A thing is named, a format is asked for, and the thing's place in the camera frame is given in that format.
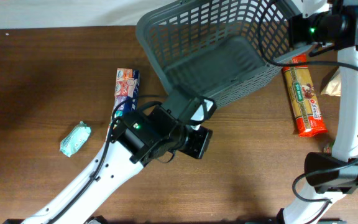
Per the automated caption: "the crumpled beige paper bag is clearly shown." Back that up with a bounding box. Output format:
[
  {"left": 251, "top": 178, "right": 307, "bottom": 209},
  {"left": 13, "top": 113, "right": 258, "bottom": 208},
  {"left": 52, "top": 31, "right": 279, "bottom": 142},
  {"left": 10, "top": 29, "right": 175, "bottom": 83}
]
[{"left": 320, "top": 69, "right": 341, "bottom": 96}]

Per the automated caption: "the grey plastic basket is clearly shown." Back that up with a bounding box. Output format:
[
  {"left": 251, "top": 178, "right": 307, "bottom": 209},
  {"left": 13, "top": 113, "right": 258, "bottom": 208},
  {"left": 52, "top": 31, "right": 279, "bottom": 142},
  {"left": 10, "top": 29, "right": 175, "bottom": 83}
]
[{"left": 135, "top": 0, "right": 305, "bottom": 108}]

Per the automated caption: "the tissue packs multipack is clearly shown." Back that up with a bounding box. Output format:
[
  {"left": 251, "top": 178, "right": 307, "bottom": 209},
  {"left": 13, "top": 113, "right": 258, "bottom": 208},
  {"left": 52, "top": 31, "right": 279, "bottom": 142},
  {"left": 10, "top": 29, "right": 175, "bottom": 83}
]
[{"left": 111, "top": 68, "right": 140, "bottom": 122}]

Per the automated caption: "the light green wipes pack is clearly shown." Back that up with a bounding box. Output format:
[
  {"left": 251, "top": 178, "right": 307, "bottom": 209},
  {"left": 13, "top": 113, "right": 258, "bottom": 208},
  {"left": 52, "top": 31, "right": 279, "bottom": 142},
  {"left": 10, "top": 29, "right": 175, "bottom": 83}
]
[{"left": 60, "top": 121, "right": 91, "bottom": 157}]

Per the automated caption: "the spaghetti pasta package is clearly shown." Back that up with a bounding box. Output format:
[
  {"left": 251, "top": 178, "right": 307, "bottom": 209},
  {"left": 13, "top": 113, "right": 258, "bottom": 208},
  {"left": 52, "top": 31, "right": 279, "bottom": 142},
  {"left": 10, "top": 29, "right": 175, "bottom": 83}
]
[{"left": 282, "top": 65, "right": 328, "bottom": 137}]

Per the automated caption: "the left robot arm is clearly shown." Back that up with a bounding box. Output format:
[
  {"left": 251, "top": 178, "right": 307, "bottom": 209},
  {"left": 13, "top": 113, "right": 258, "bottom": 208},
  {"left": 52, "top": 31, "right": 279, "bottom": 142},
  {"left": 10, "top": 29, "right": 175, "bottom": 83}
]
[{"left": 6, "top": 86, "right": 217, "bottom": 224}]

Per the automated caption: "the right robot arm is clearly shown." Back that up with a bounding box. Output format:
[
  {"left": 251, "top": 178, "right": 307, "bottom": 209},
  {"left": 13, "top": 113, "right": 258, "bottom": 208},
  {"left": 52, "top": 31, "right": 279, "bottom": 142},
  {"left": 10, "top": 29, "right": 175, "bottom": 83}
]
[{"left": 277, "top": 1, "right": 358, "bottom": 223}]

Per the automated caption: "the green lid jar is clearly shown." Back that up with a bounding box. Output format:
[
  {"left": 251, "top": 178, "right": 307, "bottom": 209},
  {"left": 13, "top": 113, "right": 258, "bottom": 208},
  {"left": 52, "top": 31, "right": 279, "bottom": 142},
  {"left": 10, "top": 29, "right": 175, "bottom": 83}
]
[{"left": 323, "top": 141, "right": 334, "bottom": 154}]

